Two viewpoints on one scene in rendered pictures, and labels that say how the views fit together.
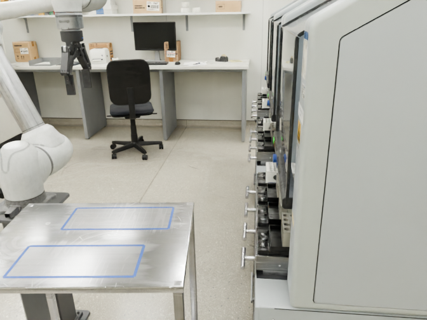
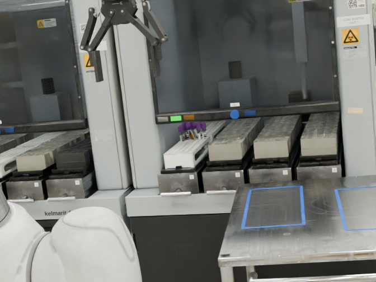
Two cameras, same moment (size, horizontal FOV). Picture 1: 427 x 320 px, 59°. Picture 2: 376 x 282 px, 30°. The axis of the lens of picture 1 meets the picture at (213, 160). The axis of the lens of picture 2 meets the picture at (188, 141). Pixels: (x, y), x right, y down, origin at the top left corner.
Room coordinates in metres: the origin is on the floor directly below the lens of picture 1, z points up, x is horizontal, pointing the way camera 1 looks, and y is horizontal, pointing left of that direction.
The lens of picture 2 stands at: (1.05, 2.04, 1.33)
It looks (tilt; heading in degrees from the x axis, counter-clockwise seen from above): 10 degrees down; 278
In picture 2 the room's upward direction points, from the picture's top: 6 degrees counter-clockwise
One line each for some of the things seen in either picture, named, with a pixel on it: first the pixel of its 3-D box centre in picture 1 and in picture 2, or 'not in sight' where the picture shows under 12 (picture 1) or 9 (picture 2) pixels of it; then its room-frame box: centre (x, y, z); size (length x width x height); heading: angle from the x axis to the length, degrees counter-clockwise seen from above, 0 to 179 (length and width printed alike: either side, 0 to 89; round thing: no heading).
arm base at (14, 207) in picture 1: (23, 200); not in sight; (1.41, 0.80, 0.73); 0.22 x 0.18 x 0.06; 173
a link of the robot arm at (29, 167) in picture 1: (21, 167); (92, 266); (1.44, 0.80, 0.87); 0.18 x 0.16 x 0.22; 167
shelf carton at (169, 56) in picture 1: (172, 51); not in sight; (4.86, 0.49, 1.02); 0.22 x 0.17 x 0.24; 173
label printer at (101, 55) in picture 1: (99, 55); not in sight; (4.79, 1.39, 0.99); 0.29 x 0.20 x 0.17; 1
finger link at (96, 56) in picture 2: (86, 78); (97, 66); (1.46, 0.48, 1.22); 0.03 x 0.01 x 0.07; 83
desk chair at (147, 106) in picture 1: (133, 106); not in sight; (4.00, 0.86, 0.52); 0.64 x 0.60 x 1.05; 13
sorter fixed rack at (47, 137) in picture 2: not in sight; (43, 146); (2.06, -0.75, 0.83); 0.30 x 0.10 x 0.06; 83
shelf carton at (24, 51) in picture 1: (25, 51); not in sight; (5.09, 2.42, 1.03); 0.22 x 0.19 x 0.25; 84
